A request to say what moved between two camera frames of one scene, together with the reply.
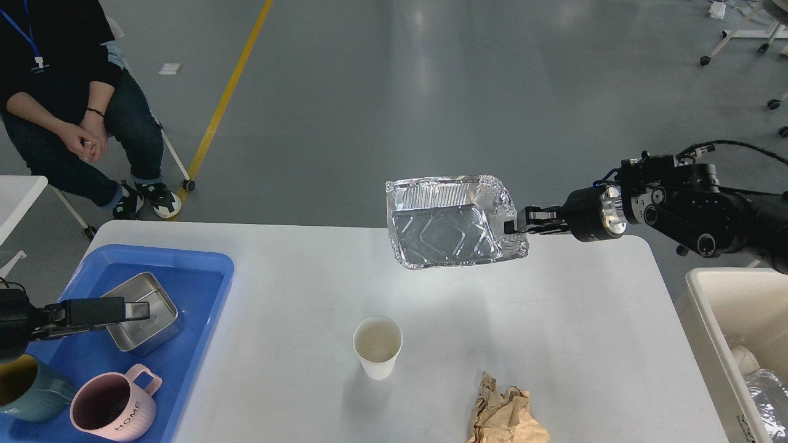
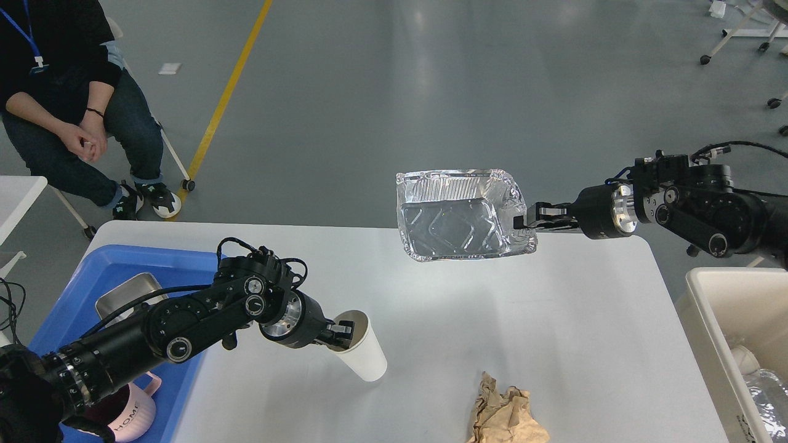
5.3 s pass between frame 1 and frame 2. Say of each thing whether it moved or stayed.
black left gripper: moved
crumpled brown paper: stayed
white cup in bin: stayed
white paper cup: moved
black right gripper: stayed
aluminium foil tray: moved
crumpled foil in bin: stayed
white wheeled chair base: stayed
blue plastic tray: stayed
